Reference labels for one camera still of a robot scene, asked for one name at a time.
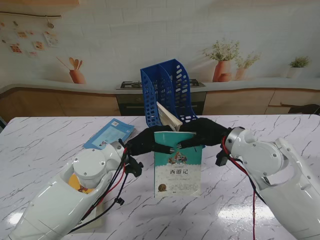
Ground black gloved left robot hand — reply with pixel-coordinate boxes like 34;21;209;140
124;127;176;157

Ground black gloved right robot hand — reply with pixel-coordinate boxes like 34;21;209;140
176;117;232;150

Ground tan paperback book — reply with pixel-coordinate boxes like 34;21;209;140
156;101;183;132

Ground teal illustrated paperback book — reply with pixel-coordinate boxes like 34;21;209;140
153;131;203;199

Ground light blue paperback book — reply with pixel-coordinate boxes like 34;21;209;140
82;118;137;151

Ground blue plastic file holder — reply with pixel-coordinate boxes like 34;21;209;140
140;58;207;151

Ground yellow and white book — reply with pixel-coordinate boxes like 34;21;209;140
67;173;105;229

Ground printed kitchen backdrop banner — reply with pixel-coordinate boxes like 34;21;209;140
0;0;320;118

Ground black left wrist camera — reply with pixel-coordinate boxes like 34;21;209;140
127;158;144;178

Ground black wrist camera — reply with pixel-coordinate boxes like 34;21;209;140
216;149;230;167
127;158;144;178

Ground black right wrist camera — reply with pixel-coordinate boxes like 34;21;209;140
216;149;230;167

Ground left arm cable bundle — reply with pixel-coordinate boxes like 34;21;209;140
67;144;133;236

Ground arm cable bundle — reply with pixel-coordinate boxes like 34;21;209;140
67;144;133;236
221;139;268;240

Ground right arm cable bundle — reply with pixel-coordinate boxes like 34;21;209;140
221;139;268;240

